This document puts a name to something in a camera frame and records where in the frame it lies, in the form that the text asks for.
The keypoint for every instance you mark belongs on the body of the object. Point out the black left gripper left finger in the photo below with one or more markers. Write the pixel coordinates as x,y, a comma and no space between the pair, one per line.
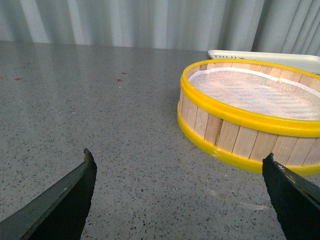
60,212

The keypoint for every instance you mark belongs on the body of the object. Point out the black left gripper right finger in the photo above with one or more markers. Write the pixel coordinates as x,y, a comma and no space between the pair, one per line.
295,200

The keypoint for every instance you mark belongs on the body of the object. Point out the white serving tray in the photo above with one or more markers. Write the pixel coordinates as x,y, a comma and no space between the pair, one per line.
309,63

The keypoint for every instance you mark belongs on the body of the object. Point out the yellow rimmed bamboo steamer basket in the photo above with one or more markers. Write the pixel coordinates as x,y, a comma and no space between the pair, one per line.
243,138

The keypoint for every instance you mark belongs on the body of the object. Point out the white steamer mesh liner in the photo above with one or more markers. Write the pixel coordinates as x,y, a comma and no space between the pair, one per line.
258,93

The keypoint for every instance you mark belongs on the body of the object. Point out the white pleated curtain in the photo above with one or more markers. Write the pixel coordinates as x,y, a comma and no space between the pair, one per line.
275,26

